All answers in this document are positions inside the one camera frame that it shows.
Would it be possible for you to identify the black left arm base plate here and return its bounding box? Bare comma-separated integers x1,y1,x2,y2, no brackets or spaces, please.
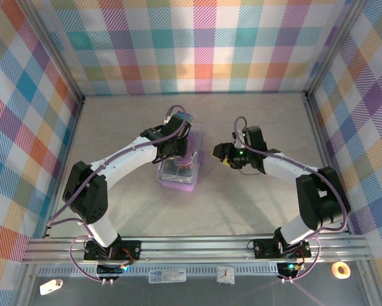
83,239,143,262

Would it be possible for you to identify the black controller board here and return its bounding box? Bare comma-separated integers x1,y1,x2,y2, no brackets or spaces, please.
277,261,307,279
96,263,129,279

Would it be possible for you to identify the small white plastic object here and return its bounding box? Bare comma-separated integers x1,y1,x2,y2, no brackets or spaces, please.
39,279,64,296

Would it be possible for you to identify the orange tape roll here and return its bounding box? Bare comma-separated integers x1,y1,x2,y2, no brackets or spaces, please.
331,261,351,280

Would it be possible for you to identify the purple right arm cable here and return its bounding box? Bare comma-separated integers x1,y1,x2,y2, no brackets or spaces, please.
234,115,351,284

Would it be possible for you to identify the small white square clock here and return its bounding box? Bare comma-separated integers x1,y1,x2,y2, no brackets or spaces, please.
216,265,235,284

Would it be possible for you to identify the aluminium side rail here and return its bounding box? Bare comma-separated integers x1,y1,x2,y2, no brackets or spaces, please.
43,97,85,239
304,92,350,233

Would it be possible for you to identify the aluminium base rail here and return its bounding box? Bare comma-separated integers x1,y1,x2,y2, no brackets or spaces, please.
20,234,374,265

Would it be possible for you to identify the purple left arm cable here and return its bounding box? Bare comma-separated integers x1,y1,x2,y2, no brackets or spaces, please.
47,104,189,283

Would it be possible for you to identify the aluminium frame post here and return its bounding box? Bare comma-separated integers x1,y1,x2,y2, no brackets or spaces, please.
15,0,85,111
304,0,369,100

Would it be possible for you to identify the purple plastic bin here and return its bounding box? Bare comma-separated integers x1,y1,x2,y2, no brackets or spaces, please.
154,128,207,193

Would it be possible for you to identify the slotted grey cable duct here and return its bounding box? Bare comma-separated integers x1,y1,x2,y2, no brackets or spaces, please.
36,265,306,279

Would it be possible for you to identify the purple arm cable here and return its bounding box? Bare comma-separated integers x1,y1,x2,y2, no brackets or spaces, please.
47,104,189,283
234,115,351,284

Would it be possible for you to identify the coloured marker pen pack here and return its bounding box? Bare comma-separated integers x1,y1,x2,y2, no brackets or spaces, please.
173,109,198,124

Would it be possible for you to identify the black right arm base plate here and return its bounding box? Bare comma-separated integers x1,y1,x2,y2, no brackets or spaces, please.
251,238,312,259

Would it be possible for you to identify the white label tag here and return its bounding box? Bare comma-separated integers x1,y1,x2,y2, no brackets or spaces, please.
148,268,187,284

